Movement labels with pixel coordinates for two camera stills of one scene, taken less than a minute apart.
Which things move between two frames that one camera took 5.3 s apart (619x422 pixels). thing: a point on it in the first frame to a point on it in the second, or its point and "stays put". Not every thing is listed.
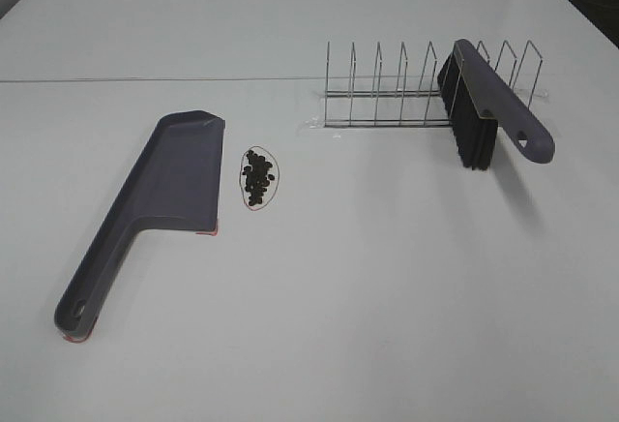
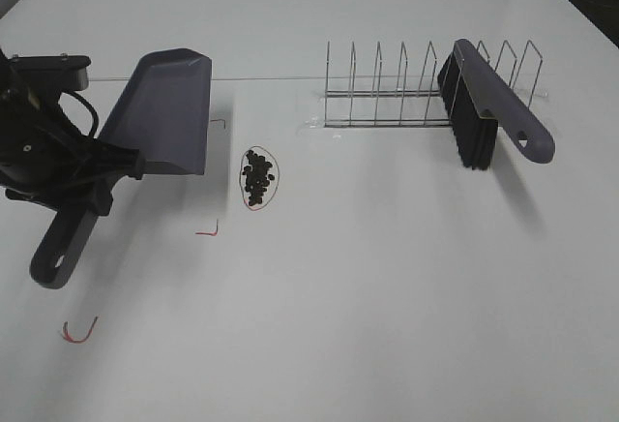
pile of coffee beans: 257,179 stays put
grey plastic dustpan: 174,184 to 161,113
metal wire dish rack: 422,108 stays put
